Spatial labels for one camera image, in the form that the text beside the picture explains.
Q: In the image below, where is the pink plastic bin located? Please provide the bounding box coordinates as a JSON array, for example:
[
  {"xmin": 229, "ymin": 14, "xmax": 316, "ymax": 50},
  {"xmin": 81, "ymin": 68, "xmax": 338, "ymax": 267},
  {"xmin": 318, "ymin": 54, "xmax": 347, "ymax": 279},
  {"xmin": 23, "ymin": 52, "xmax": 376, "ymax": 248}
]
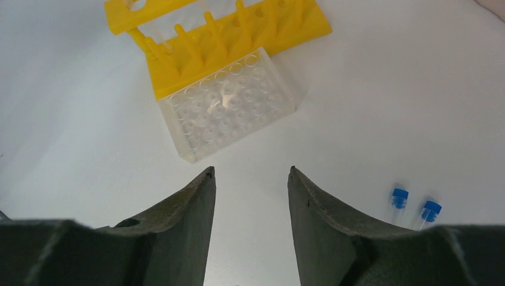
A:
[{"xmin": 476, "ymin": 0, "xmax": 505, "ymax": 21}]

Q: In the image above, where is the clear well plate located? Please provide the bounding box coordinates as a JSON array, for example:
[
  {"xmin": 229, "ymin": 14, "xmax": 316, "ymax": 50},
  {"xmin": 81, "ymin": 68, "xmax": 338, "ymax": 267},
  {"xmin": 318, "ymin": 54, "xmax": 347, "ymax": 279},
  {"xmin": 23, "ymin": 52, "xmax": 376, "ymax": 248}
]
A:
[{"xmin": 158, "ymin": 48, "xmax": 295, "ymax": 163}]

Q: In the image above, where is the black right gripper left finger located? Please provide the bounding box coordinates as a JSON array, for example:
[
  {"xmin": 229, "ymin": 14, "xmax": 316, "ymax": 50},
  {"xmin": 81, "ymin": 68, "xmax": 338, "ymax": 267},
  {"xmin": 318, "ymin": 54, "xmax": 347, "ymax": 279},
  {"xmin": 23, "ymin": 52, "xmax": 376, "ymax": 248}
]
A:
[{"xmin": 1, "ymin": 167, "xmax": 216, "ymax": 285}]

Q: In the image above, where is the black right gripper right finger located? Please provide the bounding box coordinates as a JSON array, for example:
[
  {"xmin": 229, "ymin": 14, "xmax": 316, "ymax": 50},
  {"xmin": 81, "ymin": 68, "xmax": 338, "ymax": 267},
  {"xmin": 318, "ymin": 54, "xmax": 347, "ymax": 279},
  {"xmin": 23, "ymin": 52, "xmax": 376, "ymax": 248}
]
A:
[{"xmin": 288, "ymin": 167, "xmax": 504, "ymax": 285}]

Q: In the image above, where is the blue-capped tube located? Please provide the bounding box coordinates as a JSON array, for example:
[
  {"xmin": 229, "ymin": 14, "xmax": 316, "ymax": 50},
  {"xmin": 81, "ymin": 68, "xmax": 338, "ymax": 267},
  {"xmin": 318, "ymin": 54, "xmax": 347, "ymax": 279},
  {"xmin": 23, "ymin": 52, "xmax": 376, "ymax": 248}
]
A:
[
  {"xmin": 390, "ymin": 187, "xmax": 409, "ymax": 226},
  {"xmin": 412, "ymin": 200, "xmax": 442, "ymax": 231}
]

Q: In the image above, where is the yellow test tube rack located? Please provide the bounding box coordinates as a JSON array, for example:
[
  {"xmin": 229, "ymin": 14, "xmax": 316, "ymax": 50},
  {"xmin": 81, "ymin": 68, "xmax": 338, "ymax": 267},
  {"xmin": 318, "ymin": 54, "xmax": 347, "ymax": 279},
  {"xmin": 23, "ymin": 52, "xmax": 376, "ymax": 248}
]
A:
[{"xmin": 104, "ymin": 1, "xmax": 332, "ymax": 100}]

